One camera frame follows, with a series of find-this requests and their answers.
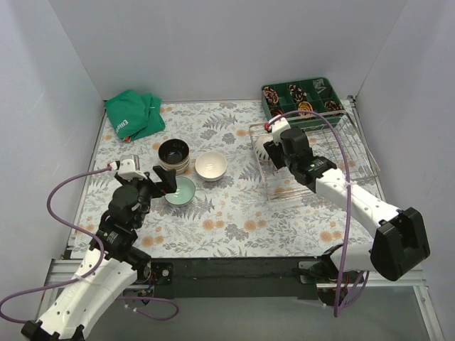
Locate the beige floral bowl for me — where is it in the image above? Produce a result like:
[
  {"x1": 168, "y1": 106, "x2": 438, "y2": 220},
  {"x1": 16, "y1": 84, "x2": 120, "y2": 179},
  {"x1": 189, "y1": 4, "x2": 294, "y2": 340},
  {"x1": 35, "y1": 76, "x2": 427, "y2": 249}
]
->
[{"x1": 160, "y1": 156, "x2": 191, "y2": 175}]

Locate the pale green ribbed bowl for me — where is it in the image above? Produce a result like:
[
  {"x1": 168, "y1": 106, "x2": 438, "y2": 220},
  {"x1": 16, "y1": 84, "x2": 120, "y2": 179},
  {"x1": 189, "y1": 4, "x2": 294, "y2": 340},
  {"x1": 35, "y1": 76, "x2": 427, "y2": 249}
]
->
[{"x1": 164, "y1": 177, "x2": 196, "y2": 206}]

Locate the black glossy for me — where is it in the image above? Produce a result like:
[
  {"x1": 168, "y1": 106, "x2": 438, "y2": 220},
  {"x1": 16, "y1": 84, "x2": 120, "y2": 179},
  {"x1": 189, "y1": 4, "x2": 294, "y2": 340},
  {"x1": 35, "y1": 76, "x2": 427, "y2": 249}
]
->
[{"x1": 158, "y1": 139, "x2": 190, "y2": 165}]

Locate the grey white gradient bowl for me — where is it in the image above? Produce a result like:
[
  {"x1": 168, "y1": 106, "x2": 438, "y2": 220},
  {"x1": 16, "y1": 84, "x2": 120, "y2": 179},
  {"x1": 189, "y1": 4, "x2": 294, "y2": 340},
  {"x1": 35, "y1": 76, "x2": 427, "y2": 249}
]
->
[{"x1": 195, "y1": 151, "x2": 228, "y2": 182}]

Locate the white bowl blue leaf pattern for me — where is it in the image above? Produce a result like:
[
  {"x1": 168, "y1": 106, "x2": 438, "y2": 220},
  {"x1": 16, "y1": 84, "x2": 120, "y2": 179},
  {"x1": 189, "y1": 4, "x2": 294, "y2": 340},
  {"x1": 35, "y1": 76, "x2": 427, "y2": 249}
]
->
[{"x1": 254, "y1": 134, "x2": 273, "y2": 161}]

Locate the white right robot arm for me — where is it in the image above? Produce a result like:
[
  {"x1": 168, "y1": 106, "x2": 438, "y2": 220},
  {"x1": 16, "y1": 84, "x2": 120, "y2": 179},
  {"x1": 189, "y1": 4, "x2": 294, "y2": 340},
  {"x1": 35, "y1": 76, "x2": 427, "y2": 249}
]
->
[{"x1": 262, "y1": 128, "x2": 430, "y2": 283}]

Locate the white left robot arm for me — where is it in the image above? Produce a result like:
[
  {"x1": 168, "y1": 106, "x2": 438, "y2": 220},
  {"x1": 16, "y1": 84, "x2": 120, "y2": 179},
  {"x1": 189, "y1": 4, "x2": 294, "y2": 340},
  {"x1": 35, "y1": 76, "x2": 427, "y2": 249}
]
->
[{"x1": 21, "y1": 159, "x2": 177, "y2": 340}]

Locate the green compartment organizer tray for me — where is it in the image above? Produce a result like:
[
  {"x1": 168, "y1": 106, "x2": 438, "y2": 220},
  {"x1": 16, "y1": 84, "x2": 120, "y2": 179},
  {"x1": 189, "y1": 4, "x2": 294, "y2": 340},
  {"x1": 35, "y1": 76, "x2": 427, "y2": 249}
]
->
[{"x1": 261, "y1": 77, "x2": 346, "y2": 131}]

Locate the black white scrunchie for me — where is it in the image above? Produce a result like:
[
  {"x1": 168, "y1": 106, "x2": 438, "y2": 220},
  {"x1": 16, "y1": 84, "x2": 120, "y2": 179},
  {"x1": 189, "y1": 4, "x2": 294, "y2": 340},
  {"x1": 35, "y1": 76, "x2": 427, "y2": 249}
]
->
[{"x1": 288, "y1": 84, "x2": 307, "y2": 103}]

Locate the dark patterned scrunchie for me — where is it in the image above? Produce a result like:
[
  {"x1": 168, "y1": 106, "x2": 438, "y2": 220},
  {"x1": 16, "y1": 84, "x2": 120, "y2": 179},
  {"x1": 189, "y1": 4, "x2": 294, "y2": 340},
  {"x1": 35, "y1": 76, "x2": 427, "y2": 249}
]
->
[{"x1": 324, "y1": 100, "x2": 344, "y2": 112}]

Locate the pink black scrunchie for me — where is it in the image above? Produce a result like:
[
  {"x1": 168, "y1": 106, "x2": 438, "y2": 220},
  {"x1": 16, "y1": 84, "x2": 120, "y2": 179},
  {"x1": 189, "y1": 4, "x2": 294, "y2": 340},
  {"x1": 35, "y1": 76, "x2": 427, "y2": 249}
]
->
[{"x1": 262, "y1": 86, "x2": 279, "y2": 107}]

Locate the floral patterned table mat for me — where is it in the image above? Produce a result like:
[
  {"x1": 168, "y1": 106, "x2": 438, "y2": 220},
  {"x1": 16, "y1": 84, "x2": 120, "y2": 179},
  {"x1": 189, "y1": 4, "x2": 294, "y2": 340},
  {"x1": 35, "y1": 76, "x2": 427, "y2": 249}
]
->
[{"x1": 94, "y1": 102, "x2": 371, "y2": 258}]

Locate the green folded cloth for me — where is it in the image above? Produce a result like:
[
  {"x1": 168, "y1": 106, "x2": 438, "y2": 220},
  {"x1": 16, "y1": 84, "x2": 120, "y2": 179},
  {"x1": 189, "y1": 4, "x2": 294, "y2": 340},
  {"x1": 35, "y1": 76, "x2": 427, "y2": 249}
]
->
[{"x1": 105, "y1": 90, "x2": 166, "y2": 143}]

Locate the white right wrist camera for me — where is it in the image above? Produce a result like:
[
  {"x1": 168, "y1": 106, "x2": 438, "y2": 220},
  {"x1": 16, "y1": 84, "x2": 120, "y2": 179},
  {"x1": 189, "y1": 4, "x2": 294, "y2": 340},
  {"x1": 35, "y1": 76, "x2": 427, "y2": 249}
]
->
[{"x1": 264, "y1": 117, "x2": 291, "y2": 144}]

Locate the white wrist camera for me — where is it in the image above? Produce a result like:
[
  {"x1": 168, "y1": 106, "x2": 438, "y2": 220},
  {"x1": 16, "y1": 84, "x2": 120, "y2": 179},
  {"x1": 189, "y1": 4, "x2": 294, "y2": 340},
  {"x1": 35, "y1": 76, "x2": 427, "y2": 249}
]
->
[
  {"x1": 107, "y1": 155, "x2": 146, "y2": 181},
  {"x1": 264, "y1": 117, "x2": 291, "y2": 144}
]

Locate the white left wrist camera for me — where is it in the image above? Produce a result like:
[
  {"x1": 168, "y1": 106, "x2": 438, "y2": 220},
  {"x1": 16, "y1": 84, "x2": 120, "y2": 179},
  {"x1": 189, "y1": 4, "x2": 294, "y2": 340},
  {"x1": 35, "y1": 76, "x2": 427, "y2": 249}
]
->
[{"x1": 107, "y1": 155, "x2": 146, "y2": 181}]

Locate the metal wire dish rack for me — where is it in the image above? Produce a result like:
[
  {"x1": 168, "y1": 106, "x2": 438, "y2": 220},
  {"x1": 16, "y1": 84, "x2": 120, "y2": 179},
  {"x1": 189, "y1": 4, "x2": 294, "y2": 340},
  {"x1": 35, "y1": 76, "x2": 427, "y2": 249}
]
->
[{"x1": 241, "y1": 110, "x2": 378, "y2": 201}]

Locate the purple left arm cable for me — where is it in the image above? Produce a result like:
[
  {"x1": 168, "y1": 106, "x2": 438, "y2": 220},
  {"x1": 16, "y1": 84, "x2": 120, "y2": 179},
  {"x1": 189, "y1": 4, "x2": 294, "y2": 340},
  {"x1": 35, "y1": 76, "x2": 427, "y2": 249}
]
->
[{"x1": 0, "y1": 166, "x2": 179, "y2": 324}]

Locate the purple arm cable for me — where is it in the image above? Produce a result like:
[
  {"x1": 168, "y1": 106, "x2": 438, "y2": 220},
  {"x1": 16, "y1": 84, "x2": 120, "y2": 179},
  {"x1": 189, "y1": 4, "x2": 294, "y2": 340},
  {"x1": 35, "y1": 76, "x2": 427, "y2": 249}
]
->
[
  {"x1": 0, "y1": 166, "x2": 179, "y2": 324},
  {"x1": 265, "y1": 109, "x2": 370, "y2": 318}
]

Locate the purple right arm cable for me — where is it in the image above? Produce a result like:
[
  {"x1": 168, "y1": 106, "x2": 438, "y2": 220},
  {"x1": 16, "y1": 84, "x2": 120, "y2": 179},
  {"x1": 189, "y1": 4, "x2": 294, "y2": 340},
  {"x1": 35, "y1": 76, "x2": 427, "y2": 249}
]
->
[{"x1": 265, "y1": 109, "x2": 370, "y2": 318}]

